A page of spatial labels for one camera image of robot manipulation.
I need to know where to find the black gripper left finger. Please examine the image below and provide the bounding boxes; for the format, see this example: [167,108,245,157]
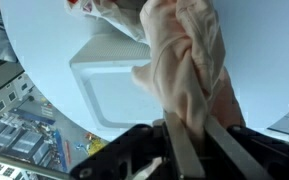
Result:
[69,110,207,180]

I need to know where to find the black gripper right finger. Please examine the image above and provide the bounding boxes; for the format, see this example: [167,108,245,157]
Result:
[203,114,289,180]

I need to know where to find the beige pink cloth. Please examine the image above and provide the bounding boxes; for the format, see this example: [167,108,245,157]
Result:
[131,0,247,136]

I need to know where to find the white plastic basket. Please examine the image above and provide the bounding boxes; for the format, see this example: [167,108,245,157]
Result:
[68,33,167,130]

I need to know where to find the white plastic bag red logo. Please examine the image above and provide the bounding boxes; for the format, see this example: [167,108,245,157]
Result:
[63,0,149,44]

